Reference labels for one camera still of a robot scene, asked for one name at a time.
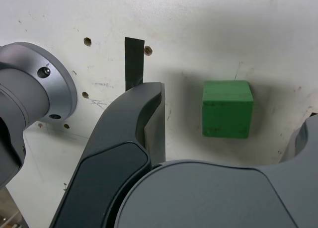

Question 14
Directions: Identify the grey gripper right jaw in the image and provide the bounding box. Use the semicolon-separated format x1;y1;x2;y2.
114;113;318;228

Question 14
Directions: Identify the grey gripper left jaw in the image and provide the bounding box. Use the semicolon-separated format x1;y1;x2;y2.
49;81;166;228

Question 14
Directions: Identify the black tape strip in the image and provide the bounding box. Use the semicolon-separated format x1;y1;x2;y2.
124;37;146;92

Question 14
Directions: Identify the green cube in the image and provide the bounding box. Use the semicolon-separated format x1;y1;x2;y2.
201;80;254;140

